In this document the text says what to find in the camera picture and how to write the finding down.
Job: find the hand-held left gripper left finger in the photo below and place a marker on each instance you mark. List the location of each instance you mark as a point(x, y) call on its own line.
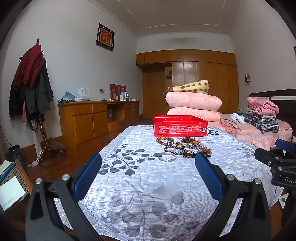
point(89, 176)

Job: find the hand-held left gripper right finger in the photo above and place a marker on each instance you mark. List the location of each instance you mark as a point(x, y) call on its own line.
point(208, 176)

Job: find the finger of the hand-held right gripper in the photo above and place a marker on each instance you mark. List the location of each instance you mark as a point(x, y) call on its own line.
point(286, 146)
point(264, 155)

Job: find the silver bangle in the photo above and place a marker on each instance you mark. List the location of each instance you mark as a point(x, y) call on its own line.
point(167, 160)

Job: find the red tin box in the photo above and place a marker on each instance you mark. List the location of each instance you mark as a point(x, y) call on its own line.
point(180, 128)

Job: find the pink bed cover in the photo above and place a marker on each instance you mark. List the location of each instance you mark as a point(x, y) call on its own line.
point(254, 138)

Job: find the folded plaid clothes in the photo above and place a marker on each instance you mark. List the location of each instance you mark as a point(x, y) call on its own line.
point(261, 122)

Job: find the taupe cloth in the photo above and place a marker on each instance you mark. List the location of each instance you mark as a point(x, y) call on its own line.
point(231, 127)

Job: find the grey slipper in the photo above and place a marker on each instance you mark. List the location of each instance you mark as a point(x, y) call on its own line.
point(56, 144)

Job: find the folded pink blanket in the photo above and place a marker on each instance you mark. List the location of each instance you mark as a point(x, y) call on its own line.
point(263, 106)

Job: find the white cloth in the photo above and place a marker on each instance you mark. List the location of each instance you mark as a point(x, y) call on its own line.
point(238, 118)

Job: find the wooden sideboard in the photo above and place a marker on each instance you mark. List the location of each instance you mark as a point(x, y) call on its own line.
point(81, 122)

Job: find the grey leaf print quilted cover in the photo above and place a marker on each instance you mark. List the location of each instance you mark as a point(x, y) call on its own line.
point(143, 180)

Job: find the wooden coat rack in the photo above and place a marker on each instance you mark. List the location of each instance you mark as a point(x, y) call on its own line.
point(44, 136)

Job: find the pink folded quilt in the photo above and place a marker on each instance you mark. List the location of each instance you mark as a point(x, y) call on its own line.
point(194, 100)
point(194, 114)

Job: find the grey paper bag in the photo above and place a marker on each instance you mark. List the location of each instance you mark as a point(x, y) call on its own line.
point(110, 115)

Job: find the pale hanging cloth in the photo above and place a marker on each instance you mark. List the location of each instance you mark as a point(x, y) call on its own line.
point(37, 139)

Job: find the wicker basket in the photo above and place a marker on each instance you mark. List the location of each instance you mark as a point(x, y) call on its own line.
point(24, 176)

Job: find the dark waste bin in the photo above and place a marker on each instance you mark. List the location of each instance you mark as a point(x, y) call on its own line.
point(14, 154)

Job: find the books in basket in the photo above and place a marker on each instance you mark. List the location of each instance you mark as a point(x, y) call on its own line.
point(11, 194)

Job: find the white plastic bag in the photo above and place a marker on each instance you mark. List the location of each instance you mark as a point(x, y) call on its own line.
point(82, 95)

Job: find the blue cloth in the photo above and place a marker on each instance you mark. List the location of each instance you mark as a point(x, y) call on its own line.
point(67, 97)

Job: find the blue and white box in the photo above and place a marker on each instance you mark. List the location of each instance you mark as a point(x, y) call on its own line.
point(5, 171)

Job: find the white electric kettle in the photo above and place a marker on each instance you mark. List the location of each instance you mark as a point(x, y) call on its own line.
point(124, 95)

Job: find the spotted yellow pillow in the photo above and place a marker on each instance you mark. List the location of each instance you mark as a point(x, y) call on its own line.
point(192, 87)

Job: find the wooden door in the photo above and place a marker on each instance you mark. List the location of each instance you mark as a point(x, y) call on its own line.
point(153, 97)

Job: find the dark coat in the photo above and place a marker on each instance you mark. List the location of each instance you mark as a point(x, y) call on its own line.
point(39, 92)

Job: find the wooden wardrobe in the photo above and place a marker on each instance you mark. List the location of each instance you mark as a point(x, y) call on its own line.
point(196, 69)

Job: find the red scarf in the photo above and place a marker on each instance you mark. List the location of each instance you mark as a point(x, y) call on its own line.
point(27, 64)

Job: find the framed calligraphy picture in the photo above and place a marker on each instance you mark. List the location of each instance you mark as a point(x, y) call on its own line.
point(105, 37)

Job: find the dark wooden bed frame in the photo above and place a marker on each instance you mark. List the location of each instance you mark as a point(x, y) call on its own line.
point(277, 95)

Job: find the small wall device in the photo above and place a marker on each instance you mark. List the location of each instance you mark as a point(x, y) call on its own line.
point(247, 77)

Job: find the red photo frame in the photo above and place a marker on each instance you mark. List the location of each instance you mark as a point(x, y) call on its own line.
point(122, 88)
point(113, 91)

